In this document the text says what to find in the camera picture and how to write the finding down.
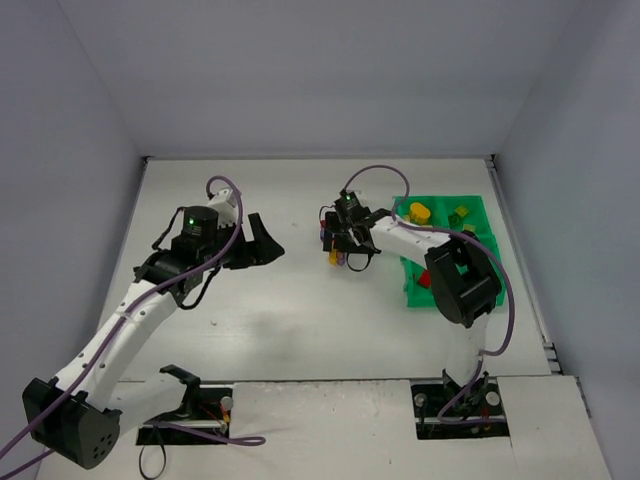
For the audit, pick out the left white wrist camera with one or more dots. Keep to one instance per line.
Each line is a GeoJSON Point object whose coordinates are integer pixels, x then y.
{"type": "Point", "coordinates": [225, 203]}

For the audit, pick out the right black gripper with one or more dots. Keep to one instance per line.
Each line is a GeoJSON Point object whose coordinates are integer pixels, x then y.
{"type": "Point", "coordinates": [335, 237]}

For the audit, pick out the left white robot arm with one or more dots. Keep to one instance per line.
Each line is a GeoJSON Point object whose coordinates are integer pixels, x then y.
{"type": "Point", "coordinates": [77, 414]}

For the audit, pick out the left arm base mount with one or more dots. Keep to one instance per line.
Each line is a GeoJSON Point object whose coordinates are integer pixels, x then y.
{"type": "Point", "coordinates": [207, 410]}

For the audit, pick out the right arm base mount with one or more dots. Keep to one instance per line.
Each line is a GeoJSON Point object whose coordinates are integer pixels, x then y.
{"type": "Point", "coordinates": [479, 414]}

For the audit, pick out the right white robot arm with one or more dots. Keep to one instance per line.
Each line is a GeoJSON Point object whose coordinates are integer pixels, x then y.
{"type": "Point", "coordinates": [464, 283]}

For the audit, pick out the orange yellow curved lego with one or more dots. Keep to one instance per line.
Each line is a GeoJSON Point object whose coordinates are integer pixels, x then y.
{"type": "Point", "coordinates": [419, 214]}

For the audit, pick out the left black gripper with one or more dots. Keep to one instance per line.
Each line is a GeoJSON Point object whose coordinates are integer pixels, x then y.
{"type": "Point", "coordinates": [245, 248]}

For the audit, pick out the red rectangular lego brick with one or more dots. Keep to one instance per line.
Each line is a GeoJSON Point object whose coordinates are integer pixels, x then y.
{"type": "Point", "coordinates": [425, 279]}

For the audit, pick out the dark green curved lego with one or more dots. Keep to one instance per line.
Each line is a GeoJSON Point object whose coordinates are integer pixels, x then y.
{"type": "Point", "coordinates": [454, 219]}

